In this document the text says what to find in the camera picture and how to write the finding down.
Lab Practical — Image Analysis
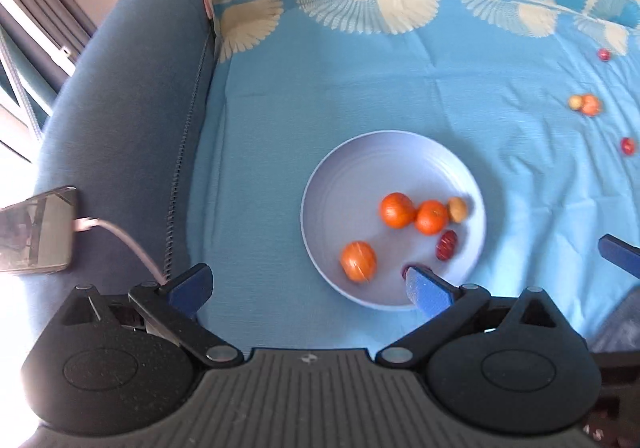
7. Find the wrapped orange in plate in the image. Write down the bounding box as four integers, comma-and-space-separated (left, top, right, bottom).
340, 241, 378, 283

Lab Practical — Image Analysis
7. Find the black smartphone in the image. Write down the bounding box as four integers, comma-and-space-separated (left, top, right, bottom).
0, 186, 78, 275

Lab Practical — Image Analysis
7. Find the light blue round plate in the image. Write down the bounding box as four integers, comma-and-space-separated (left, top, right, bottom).
300, 130, 486, 311

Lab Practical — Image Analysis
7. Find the bare orange in plate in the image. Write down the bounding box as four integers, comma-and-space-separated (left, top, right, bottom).
378, 192, 416, 229

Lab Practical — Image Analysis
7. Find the blue fan-patterned cloth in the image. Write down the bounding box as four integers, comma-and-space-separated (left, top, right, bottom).
188, 0, 639, 350

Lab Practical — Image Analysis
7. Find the bare orange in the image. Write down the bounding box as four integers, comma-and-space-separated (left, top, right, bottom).
378, 192, 416, 229
414, 200, 448, 235

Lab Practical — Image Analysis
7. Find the red fruit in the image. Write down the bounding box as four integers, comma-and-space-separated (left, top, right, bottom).
598, 48, 611, 62
620, 137, 637, 156

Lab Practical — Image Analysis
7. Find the white charging cable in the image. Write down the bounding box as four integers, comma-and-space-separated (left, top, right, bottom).
72, 217, 170, 287

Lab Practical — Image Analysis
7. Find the tan round longan fruit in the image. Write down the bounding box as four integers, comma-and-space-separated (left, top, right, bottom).
447, 197, 469, 223

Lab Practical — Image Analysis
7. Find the small tan longan fruit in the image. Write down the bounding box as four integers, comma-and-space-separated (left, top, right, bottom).
567, 94, 584, 111

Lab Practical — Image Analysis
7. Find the window curtain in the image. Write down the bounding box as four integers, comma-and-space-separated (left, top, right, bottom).
0, 0, 99, 164

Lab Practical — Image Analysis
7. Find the dark red jujube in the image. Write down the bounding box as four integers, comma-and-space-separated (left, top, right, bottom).
436, 229, 458, 261
401, 264, 433, 280

